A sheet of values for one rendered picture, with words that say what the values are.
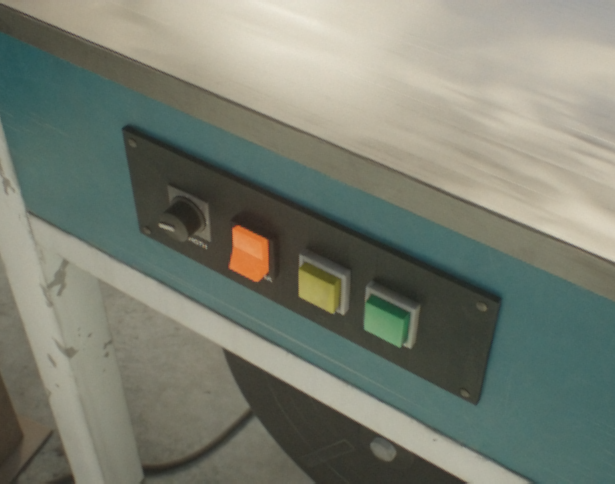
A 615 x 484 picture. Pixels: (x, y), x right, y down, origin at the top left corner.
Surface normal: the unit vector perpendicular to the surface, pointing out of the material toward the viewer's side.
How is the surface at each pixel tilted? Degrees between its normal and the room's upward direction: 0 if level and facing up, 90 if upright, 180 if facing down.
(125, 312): 0
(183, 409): 0
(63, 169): 90
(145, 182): 90
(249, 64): 0
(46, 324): 90
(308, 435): 90
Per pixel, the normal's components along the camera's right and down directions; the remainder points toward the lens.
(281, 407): -0.56, 0.59
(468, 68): 0.00, -0.71
